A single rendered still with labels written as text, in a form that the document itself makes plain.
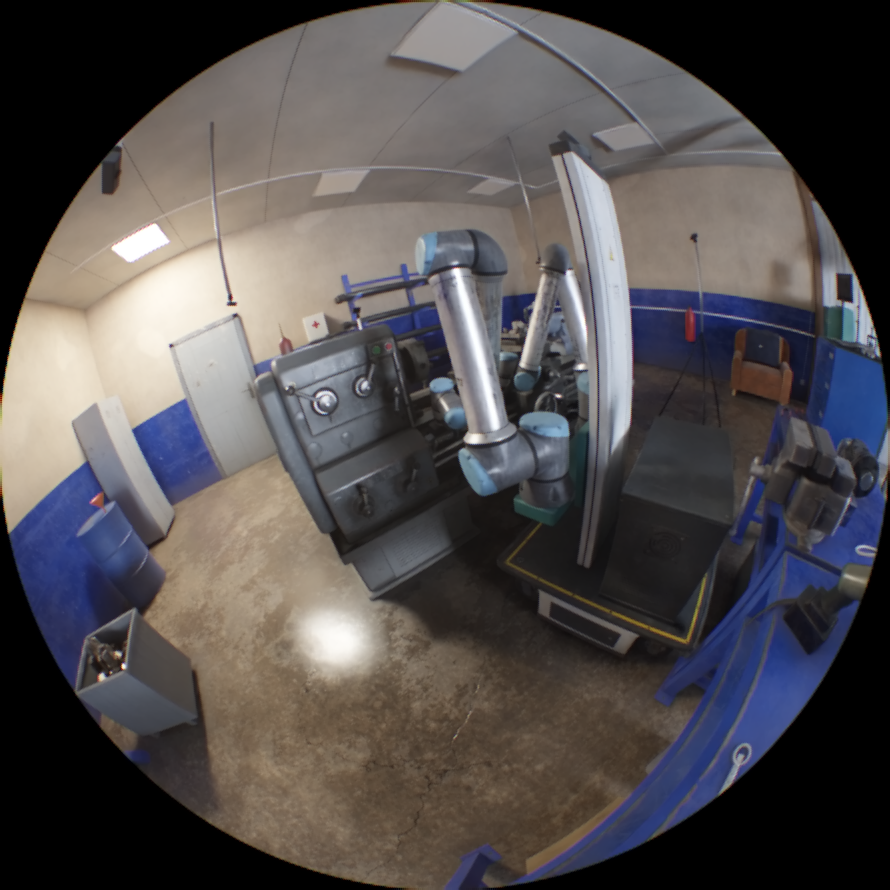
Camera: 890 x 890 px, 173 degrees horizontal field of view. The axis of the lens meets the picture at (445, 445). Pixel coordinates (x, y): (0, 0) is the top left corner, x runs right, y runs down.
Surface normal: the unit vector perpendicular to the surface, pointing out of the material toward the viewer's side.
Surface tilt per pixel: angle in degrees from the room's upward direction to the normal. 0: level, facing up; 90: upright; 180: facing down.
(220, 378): 90
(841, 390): 90
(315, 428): 90
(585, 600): 0
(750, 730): 0
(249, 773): 0
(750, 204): 90
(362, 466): 32
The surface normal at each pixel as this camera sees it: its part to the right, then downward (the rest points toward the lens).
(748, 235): -0.81, 0.40
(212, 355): 0.55, 0.28
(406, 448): 0.12, -0.59
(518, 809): -0.20, -0.87
